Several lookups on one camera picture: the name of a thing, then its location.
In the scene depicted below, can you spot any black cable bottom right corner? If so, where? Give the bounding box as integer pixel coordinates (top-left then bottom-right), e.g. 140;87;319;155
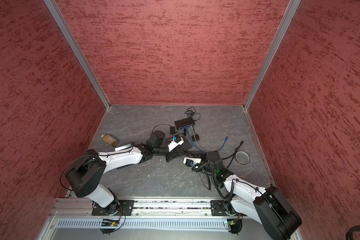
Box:
345;224;360;240

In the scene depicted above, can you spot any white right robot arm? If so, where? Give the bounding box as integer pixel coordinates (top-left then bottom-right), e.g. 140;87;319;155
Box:
184;152;302;240

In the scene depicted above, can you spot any brown tape roll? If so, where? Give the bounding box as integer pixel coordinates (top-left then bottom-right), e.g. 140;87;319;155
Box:
235;151;250;165

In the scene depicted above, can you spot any grey ethernet cable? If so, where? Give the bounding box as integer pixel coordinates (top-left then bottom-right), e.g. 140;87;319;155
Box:
190;125;241;154

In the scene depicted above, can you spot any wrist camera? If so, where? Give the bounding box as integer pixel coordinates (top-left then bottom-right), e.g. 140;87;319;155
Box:
168;135;184;152
183;158;202;167

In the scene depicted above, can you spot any black ethernet cable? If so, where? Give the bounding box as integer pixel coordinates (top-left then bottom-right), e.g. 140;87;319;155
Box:
197;140;245;191

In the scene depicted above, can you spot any black calculator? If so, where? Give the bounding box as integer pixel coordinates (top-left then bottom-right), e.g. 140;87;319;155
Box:
114;143;133;152

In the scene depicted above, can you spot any aluminium left corner post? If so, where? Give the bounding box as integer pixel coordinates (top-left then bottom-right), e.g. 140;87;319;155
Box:
44;0;112;110

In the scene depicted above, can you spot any glass jar with brown contents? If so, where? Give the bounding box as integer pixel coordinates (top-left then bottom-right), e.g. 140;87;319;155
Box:
101;134;119;148

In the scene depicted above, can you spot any blue ethernet cable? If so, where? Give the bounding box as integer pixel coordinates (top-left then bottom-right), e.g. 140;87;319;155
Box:
183;127;229;154

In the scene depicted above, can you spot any aluminium right corner post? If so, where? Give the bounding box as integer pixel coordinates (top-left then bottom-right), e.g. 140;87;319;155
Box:
244;0;301;111

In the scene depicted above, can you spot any black network switch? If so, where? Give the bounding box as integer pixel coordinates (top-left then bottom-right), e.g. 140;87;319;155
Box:
174;117;195;130
176;137;193;152

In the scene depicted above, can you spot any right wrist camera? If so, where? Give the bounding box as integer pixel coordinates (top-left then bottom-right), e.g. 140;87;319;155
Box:
183;158;202;167

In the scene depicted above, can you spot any black power adapter with cable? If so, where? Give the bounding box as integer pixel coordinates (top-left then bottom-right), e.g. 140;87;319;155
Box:
185;107;201;143

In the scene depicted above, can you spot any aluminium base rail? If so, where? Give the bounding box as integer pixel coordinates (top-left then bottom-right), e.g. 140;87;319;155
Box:
48;198;260;222

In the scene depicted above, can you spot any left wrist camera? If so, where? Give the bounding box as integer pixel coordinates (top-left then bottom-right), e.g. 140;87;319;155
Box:
168;135;184;152

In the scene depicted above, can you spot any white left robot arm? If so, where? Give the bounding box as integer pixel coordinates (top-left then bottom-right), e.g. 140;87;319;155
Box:
61;131;192;216

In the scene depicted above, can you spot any aluminium corner post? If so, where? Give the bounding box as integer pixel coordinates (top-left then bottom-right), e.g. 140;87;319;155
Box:
44;0;112;110
244;0;301;111

